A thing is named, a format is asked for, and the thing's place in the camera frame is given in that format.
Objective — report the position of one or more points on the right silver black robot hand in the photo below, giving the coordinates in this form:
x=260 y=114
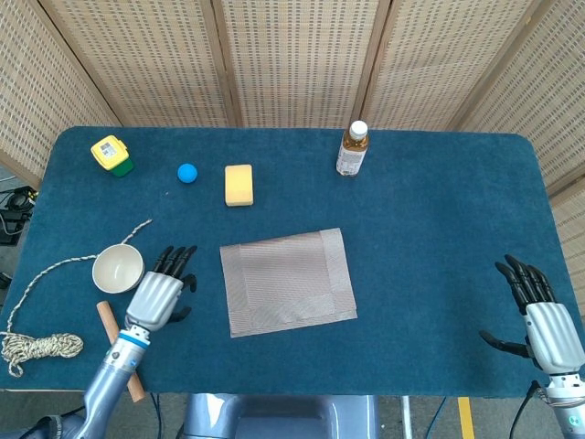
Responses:
x=553 y=334

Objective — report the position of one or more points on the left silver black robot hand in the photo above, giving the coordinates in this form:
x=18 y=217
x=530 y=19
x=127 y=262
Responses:
x=153 y=299

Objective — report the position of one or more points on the white bowl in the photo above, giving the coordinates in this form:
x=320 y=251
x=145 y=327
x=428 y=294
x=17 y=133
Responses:
x=116 y=270

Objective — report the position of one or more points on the brown woven placemat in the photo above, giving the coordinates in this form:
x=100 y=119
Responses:
x=292 y=279

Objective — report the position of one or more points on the wooden rolling stick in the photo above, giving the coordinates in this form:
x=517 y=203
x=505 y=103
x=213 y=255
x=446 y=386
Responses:
x=107 y=318

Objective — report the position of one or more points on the blue ball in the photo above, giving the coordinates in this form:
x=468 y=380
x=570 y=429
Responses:
x=187 y=173

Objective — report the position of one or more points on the yellow sponge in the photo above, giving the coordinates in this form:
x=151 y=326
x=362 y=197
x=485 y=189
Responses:
x=238 y=185

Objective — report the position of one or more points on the green container with yellow lid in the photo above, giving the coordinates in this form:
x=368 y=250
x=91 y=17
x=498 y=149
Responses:
x=109 y=153

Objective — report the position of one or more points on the grey-blue robot torso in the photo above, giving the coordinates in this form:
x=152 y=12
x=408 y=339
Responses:
x=283 y=416

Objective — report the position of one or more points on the blue carpet table cover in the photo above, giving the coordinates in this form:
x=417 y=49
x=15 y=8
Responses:
x=411 y=228

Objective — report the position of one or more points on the tea bottle with white cap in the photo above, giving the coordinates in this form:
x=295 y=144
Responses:
x=352 y=155

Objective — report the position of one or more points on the woven bamboo folding screen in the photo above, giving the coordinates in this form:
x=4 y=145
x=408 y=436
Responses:
x=297 y=59

